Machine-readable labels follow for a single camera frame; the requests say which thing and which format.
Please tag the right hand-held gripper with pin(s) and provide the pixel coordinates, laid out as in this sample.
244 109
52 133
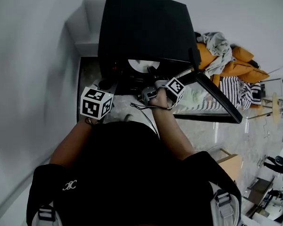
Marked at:
177 88

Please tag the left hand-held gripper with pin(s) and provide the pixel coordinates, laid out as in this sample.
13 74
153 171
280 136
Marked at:
94 103

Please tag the person's left forearm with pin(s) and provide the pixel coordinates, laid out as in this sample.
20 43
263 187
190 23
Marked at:
70 145

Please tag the person's right forearm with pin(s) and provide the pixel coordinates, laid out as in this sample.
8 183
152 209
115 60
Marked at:
172 131

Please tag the person's right hand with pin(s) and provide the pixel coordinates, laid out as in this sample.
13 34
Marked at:
159 101

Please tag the red food packet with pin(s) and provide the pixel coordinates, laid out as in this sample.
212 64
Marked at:
114 67

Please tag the person's grey shoe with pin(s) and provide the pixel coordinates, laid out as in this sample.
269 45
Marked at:
129 118

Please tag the pale green pillow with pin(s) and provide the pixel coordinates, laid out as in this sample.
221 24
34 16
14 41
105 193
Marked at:
194 98

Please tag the orange cushion with grey label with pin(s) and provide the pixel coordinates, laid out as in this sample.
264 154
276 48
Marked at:
205 55

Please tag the crumpled grey garment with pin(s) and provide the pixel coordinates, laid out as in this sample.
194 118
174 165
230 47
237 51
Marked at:
218 48

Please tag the black and white striped blanket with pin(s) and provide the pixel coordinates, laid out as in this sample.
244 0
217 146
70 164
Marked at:
235 91

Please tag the small orange cushion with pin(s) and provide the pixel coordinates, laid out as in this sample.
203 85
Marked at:
243 54

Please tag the person's black shirt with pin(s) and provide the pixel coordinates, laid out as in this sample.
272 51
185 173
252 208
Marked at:
132 178

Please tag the thin metal rod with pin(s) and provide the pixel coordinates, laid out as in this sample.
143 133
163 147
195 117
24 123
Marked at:
277 69

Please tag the light wooden table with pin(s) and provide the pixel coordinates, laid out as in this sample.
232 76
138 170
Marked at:
232 166

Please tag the round wooden stool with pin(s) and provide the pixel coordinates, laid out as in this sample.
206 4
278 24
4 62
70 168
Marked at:
275 107

